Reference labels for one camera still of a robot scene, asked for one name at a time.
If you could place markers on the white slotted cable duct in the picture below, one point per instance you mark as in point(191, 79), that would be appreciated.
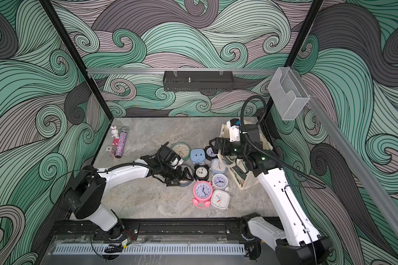
point(153, 249)

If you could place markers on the white purple-face alarm clock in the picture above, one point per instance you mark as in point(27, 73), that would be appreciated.
point(220, 182)

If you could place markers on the light blue square clock back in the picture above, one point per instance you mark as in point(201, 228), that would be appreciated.
point(197, 156)

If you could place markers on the large round blue-rim clock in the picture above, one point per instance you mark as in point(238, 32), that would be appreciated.
point(187, 175)

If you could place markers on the small black alarm clock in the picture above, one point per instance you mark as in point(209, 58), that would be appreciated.
point(209, 154)

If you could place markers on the white square alarm clock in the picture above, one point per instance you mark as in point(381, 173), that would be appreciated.
point(220, 200)

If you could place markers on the black perforated wall tray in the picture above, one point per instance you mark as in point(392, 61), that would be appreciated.
point(198, 81)

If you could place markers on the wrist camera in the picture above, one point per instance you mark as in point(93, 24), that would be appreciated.
point(239, 132)
point(169, 157)

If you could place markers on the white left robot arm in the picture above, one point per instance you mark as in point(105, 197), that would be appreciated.
point(85, 192)

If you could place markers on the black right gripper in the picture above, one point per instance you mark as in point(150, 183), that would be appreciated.
point(226, 143)

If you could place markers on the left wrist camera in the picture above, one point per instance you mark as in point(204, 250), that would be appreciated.
point(169, 157)

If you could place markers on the green round alarm clock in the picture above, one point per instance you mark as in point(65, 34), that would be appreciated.
point(182, 149)

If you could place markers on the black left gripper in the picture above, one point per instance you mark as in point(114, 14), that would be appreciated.
point(178, 178)

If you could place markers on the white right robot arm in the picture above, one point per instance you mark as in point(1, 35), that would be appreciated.
point(299, 242)

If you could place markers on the floral canvas tote bag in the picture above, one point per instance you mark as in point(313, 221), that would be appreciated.
point(242, 178)

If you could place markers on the black twin-bell alarm clock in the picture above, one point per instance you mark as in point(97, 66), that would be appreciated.
point(201, 172)

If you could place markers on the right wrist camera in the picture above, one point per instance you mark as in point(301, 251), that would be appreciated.
point(239, 132)

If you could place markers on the pink twin-bell alarm clock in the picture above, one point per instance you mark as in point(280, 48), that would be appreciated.
point(202, 194)

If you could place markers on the white rabbit figurine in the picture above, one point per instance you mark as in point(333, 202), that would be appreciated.
point(115, 136)

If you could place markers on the purple patterned tube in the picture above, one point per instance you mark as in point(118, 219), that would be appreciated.
point(121, 143)

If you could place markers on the clear acrylic wall holder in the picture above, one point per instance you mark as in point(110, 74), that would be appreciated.
point(287, 89)

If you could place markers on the light blue square alarm clock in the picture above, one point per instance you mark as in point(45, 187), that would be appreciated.
point(217, 168)

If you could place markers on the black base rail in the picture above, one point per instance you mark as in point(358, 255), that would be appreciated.
point(231, 229)

